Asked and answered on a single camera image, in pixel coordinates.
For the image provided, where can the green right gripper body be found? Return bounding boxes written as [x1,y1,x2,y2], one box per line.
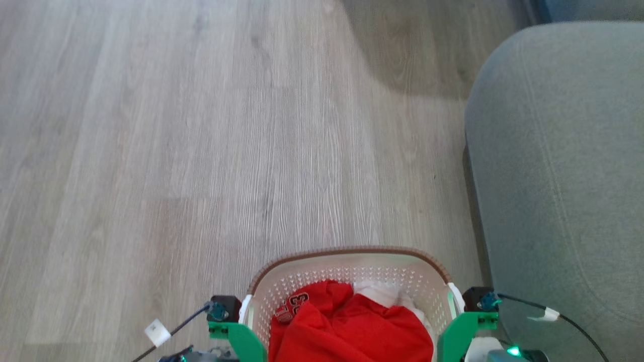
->
[436,312,499,362]

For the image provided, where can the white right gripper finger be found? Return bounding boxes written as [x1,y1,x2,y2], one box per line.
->
[448,283,466,314]

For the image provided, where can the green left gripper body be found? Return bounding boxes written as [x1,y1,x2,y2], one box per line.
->
[208,322,268,362]

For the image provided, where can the white laundry basket brown rim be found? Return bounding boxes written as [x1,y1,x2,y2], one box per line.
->
[246,246,460,362]

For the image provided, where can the white garment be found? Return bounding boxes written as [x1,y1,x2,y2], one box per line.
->
[352,282,437,348]

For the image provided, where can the red sports jersey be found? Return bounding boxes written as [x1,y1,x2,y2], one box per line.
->
[268,280,435,362]

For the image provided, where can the grey fabric sofa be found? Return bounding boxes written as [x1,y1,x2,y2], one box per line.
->
[463,21,644,362]

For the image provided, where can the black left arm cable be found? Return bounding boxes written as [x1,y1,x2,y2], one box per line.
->
[132,303,213,362]

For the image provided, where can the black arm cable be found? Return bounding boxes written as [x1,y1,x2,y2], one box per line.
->
[132,303,213,362]
[496,294,610,362]

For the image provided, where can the white label on left cable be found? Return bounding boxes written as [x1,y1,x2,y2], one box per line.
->
[144,319,171,348]

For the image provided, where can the white label on cable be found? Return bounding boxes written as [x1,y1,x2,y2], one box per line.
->
[144,319,171,348]
[527,307,560,322]

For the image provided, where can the white label on right cable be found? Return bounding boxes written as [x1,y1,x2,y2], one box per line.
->
[527,307,560,322]

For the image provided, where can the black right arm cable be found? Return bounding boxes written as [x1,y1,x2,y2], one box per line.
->
[496,294,610,362]

